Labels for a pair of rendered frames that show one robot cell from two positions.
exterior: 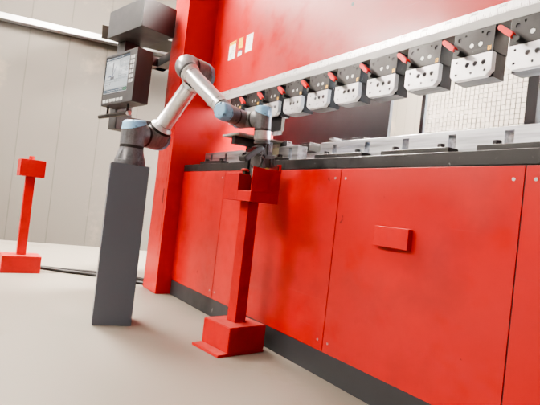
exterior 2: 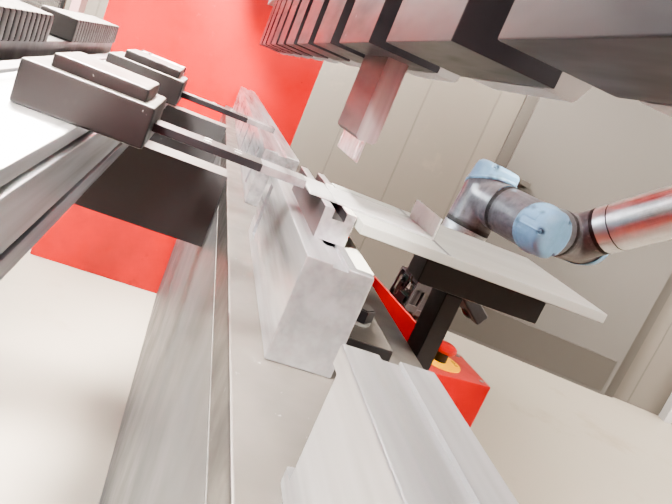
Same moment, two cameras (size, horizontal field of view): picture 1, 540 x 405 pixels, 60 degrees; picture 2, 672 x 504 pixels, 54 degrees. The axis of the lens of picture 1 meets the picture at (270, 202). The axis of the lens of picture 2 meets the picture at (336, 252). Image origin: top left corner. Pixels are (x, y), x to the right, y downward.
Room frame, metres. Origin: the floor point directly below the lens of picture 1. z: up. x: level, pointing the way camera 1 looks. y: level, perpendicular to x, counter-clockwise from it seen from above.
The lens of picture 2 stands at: (3.15, 0.24, 1.09)
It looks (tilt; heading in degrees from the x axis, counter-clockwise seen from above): 13 degrees down; 198
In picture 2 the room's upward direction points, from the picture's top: 23 degrees clockwise
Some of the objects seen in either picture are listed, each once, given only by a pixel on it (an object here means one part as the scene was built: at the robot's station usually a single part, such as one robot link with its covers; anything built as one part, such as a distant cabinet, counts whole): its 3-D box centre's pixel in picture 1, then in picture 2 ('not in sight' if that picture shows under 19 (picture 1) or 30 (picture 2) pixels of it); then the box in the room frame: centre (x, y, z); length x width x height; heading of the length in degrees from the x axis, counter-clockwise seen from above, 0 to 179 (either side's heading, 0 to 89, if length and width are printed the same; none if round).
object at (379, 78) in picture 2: (277, 126); (365, 107); (2.55, 0.01, 1.09); 0.10 x 0.02 x 0.10; 34
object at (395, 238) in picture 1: (392, 237); not in sight; (1.61, -0.43, 0.59); 0.15 x 0.02 x 0.07; 34
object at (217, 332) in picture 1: (229, 334); not in sight; (2.11, 0.11, 0.06); 0.25 x 0.20 x 0.12; 131
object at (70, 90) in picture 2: (300, 145); (178, 123); (2.63, -0.13, 1.01); 0.26 x 0.12 x 0.05; 124
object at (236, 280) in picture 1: (243, 260); not in sight; (2.13, 0.09, 0.39); 0.06 x 0.06 x 0.54; 41
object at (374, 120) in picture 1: (321, 140); not in sight; (3.03, -0.29, 1.12); 1.13 x 0.02 x 0.44; 34
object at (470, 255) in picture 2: (252, 138); (457, 248); (2.47, 0.13, 1.00); 0.26 x 0.18 x 0.01; 124
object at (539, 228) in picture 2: (242, 119); (534, 225); (2.12, 0.17, 1.03); 0.11 x 0.11 x 0.08; 57
